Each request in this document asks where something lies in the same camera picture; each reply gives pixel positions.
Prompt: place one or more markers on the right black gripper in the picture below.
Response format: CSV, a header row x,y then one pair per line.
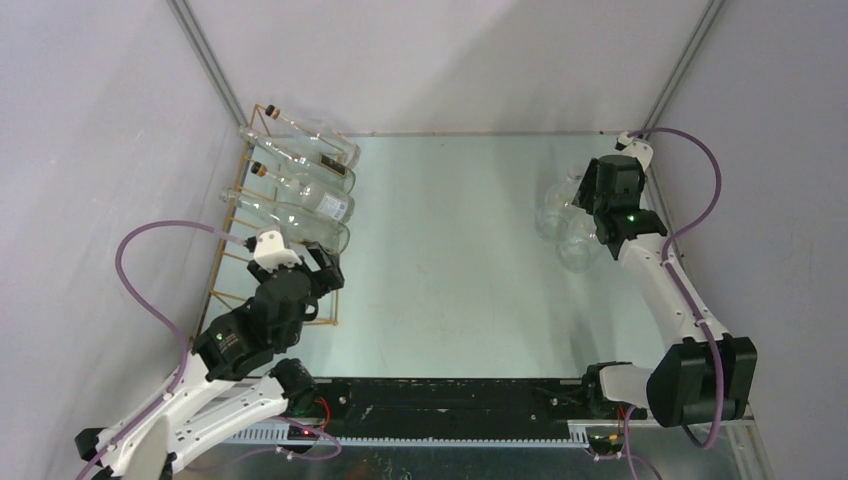
x,y
585,195

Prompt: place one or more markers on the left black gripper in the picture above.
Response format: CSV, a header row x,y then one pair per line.
x,y
329,276

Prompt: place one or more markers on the clear bottle frosted cap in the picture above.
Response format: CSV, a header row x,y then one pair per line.
x,y
578,247

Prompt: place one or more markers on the clear bottle white label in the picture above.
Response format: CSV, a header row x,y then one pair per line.
x,y
303,190

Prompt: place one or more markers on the long clear glass bottle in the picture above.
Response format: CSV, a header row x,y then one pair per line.
x,y
297,224

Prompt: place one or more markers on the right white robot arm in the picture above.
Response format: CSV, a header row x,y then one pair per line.
x,y
705,373

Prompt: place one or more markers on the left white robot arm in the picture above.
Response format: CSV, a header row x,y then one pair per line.
x,y
229,378

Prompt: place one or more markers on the clear bottle black label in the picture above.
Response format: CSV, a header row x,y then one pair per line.
x,y
296,158

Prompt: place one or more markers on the clear bottle black cork top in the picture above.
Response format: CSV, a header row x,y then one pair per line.
x,y
316,135

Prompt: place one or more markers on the left electronics board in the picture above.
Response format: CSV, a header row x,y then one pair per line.
x,y
302,434

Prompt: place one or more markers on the electronics board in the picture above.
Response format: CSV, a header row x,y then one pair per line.
x,y
302,434
605,440

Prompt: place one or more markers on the right electronics board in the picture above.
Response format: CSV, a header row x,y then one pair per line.
x,y
605,440

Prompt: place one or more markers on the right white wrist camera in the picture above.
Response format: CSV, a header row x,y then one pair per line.
x,y
632,146

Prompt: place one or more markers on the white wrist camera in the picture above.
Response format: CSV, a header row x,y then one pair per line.
x,y
273,246
632,146

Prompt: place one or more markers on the gold wire wine rack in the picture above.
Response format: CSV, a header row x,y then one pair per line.
x,y
249,183

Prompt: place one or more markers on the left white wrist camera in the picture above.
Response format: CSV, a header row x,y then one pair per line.
x,y
273,246

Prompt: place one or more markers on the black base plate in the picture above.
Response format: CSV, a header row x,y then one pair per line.
x,y
476,409

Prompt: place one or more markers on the aluminium frame rail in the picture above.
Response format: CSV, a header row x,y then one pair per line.
x,y
646,434

